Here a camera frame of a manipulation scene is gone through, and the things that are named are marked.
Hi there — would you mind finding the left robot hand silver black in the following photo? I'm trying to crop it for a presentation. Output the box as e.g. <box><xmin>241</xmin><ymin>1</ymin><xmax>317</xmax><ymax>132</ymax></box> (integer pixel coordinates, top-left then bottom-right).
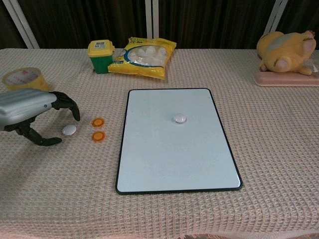
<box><xmin>0</xmin><ymin>88</ymin><xmax>81</xmax><ymax>146</ymax></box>

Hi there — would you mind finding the white round magnet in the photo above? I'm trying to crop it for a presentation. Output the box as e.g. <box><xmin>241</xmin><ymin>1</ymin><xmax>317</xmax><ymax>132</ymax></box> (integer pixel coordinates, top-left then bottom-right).
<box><xmin>62</xmin><ymin>124</ymin><xmax>77</xmax><ymax>136</ymax></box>
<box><xmin>171</xmin><ymin>113</ymin><xmax>187</xmax><ymax>124</ymax></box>

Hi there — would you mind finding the yellow packing tape roll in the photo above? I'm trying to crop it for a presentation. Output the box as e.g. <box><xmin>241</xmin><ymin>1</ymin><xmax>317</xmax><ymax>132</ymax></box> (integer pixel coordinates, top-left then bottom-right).
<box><xmin>1</xmin><ymin>67</ymin><xmax>50</xmax><ymax>92</ymax></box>

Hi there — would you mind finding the dark brown curtain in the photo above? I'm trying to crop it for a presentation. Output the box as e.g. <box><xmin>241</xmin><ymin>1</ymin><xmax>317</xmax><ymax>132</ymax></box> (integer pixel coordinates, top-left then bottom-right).
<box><xmin>279</xmin><ymin>0</ymin><xmax>319</xmax><ymax>37</ymax></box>
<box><xmin>0</xmin><ymin>0</ymin><xmax>27</xmax><ymax>49</ymax></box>
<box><xmin>158</xmin><ymin>0</ymin><xmax>277</xmax><ymax>50</ymax></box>
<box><xmin>17</xmin><ymin>0</ymin><xmax>148</xmax><ymax>49</ymax></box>

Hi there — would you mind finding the green container with yellow lid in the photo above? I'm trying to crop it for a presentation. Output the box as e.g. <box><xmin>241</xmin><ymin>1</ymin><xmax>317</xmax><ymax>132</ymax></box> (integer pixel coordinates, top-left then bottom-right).
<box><xmin>87</xmin><ymin>39</ymin><xmax>116</xmax><ymax>75</ymax></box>

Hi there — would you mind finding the yellow bag of white candy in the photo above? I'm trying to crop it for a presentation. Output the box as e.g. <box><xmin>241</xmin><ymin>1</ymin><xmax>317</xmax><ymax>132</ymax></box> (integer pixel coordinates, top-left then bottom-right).
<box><xmin>107</xmin><ymin>36</ymin><xmax>177</xmax><ymax>80</ymax></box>

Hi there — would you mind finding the pink rectangular case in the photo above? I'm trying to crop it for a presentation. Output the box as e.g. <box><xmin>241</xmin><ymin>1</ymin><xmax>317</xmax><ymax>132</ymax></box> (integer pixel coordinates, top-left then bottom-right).
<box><xmin>253</xmin><ymin>70</ymin><xmax>319</xmax><ymax>87</ymax></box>

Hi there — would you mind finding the yellow plush toy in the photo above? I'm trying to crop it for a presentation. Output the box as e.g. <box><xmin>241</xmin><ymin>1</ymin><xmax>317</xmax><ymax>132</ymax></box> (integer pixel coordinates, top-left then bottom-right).
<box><xmin>256</xmin><ymin>30</ymin><xmax>317</xmax><ymax>75</ymax></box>

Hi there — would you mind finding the white frame post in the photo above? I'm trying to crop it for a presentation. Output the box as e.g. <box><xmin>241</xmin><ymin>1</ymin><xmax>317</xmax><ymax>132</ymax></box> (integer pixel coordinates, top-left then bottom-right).
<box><xmin>145</xmin><ymin>0</ymin><xmax>160</xmax><ymax>40</ymax></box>
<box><xmin>1</xmin><ymin>0</ymin><xmax>40</xmax><ymax>49</ymax></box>
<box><xmin>265</xmin><ymin>0</ymin><xmax>289</xmax><ymax>35</ymax></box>

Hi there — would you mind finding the white magnetic board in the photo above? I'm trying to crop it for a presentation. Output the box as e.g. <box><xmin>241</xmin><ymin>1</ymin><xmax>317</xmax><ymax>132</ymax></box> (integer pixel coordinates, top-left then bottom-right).
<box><xmin>115</xmin><ymin>88</ymin><xmax>243</xmax><ymax>195</ymax></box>

